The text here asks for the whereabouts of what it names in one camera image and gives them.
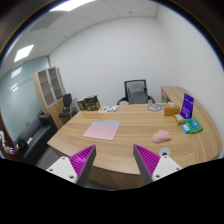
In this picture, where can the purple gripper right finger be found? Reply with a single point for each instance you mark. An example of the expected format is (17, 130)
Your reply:
(152, 166)

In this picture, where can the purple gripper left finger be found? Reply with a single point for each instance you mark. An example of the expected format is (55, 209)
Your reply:
(75, 168)

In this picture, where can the pink computer mouse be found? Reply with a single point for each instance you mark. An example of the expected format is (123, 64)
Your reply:
(161, 136)

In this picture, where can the pink mouse pad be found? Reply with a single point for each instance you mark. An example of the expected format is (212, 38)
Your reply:
(103, 130)

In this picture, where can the white round desk grommet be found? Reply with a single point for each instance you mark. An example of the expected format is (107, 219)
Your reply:
(164, 151)

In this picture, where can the blue small box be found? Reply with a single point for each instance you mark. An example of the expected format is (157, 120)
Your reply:
(186, 128)

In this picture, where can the black leather sofa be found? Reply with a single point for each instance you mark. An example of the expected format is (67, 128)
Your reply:
(32, 142)

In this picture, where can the yellow small box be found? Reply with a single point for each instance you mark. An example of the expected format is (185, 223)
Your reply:
(179, 119)

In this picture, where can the small black chair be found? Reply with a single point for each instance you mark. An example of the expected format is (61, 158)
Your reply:
(68, 107)

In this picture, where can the orange tissue box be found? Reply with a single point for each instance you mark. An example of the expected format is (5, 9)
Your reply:
(170, 110)

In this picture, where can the white green leaflet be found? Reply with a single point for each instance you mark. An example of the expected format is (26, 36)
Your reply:
(106, 109)

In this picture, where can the green packet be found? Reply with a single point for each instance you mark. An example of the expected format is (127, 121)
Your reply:
(193, 125)

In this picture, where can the stack of cardboard boxes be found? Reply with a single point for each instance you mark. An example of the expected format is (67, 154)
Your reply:
(89, 103)

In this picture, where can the wooden side credenza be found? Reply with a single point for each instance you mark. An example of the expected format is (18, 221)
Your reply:
(173, 94)

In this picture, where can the grey office chair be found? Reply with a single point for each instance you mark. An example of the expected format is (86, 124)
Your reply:
(136, 92)

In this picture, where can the wooden glass-door cabinet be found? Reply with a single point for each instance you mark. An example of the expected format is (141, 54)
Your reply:
(50, 91)

